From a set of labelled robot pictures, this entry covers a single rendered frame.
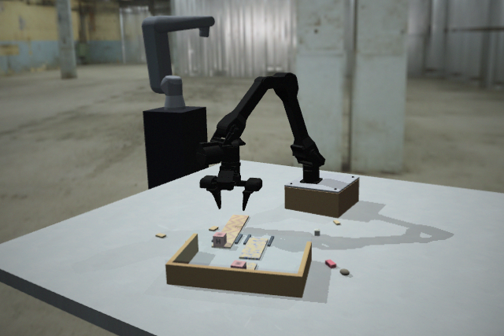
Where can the small pink block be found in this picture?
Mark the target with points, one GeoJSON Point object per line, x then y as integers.
{"type": "Point", "coordinates": [331, 263]}

